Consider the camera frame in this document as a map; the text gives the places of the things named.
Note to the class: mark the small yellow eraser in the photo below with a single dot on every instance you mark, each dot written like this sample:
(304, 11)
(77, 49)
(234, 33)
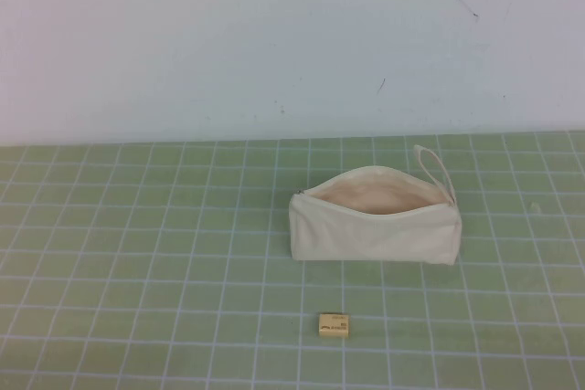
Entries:
(333, 323)

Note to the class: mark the cream fabric pencil case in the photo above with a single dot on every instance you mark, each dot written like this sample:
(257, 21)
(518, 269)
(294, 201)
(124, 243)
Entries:
(365, 239)

